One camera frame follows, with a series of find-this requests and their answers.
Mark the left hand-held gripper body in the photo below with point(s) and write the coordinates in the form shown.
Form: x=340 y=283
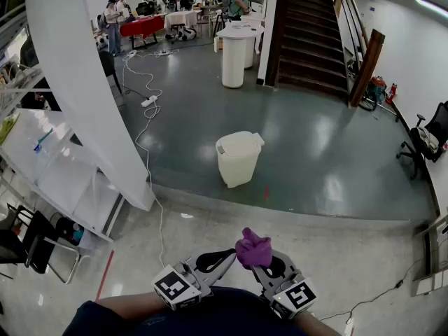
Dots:
x=175 y=287

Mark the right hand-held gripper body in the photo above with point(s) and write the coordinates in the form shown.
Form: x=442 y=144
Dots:
x=297 y=296

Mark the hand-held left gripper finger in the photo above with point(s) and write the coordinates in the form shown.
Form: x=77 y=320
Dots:
x=210 y=255
x=213 y=267

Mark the cream lidded trash bin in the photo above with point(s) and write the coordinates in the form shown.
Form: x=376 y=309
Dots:
x=238 y=159

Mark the person's right forearm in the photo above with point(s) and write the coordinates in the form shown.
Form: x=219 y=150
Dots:
x=318 y=324

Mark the person's left forearm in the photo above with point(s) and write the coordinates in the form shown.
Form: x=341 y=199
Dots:
x=133 y=304

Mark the yellow green cloth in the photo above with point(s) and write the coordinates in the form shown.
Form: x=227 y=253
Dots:
x=7 y=128

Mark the table with white tablecloth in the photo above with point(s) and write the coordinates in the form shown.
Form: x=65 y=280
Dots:
x=180 y=19

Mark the table with red tablecloth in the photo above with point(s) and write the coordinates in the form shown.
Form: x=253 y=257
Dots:
x=141 y=26

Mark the person's dark navy clothing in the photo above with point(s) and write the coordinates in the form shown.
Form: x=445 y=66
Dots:
x=217 y=313

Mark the blue bucket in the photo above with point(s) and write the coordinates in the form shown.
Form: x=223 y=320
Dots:
x=77 y=236

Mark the white power strip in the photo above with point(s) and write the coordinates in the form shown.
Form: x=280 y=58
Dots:
x=149 y=101
x=164 y=52

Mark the white shelf desk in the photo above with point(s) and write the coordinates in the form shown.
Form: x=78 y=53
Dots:
x=52 y=173

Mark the black office chair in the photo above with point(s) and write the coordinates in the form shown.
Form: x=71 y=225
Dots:
x=428 y=138

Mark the green orange floor machine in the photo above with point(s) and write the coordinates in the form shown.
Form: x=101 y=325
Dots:
x=374 y=89

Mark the red fire extinguisher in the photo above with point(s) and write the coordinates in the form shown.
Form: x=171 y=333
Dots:
x=390 y=94

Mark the white curved pillar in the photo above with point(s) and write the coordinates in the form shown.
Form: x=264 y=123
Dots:
x=84 y=82

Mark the black plastic chair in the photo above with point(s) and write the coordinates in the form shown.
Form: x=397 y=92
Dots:
x=108 y=66

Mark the black and white bag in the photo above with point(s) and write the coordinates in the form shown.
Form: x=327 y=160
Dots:
x=185 y=33

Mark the dark wooden staircase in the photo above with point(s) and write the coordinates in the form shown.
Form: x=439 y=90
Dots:
x=308 y=37

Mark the wooden stair railing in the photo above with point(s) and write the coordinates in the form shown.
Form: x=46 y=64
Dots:
x=351 y=19

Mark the long ceiling light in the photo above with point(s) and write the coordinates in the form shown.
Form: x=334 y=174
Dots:
x=432 y=5

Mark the black metal frame chair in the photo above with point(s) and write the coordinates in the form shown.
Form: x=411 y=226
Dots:
x=31 y=247

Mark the white round pedestal table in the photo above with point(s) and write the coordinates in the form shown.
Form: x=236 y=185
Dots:
x=252 y=47
x=232 y=58

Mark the brown wooden newel post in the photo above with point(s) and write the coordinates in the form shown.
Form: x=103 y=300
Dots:
x=365 y=68

